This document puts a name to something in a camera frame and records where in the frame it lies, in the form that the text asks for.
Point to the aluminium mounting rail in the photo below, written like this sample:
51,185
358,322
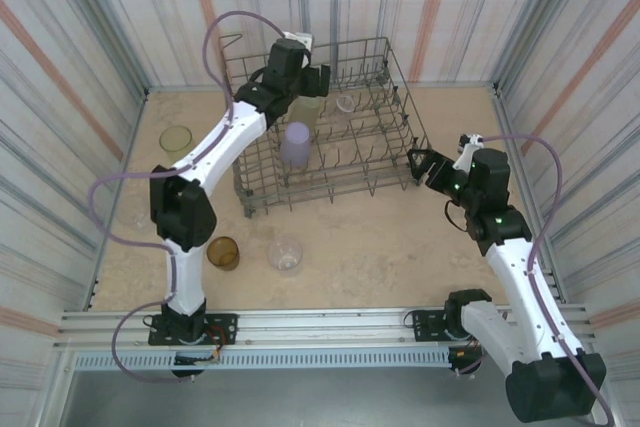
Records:
325,327

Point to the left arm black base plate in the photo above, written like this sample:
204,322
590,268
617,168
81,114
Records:
225,327

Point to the small clear glass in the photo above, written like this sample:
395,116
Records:
345,103

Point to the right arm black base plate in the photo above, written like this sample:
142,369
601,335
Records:
425,327

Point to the lavender plastic cup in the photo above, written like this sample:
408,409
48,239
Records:
295,147

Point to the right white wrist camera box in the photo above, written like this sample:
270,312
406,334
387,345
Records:
467,152

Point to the grey metal panel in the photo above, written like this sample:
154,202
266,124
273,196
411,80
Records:
325,397

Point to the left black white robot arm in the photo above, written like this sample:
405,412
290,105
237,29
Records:
220,147

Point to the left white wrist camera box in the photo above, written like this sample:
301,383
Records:
300,40

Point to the yellow-green translucent cup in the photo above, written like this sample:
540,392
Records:
175,138

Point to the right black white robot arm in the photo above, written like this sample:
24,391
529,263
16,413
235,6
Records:
525,297

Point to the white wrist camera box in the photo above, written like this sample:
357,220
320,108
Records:
467,152
300,40

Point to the pale green frosted cup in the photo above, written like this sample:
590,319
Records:
306,114

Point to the amber translucent cup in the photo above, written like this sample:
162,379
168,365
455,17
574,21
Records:
223,254

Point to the clear round glass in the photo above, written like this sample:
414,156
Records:
286,257

